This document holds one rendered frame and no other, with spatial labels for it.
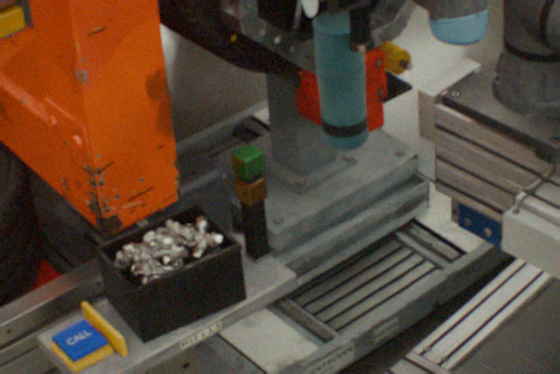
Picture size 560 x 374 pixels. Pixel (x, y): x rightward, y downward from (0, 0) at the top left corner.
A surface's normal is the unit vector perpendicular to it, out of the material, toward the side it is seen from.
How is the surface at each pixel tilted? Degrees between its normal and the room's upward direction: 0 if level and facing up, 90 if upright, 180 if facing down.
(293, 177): 0
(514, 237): 90
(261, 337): 0
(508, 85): 73
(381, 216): 90
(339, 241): 90
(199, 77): 0
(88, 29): 90
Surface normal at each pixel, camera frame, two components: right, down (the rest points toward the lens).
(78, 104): -0.78, 0.41
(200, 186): 0.54, 0.08
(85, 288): 0.63, 0.42
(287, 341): -0.07, -0.81
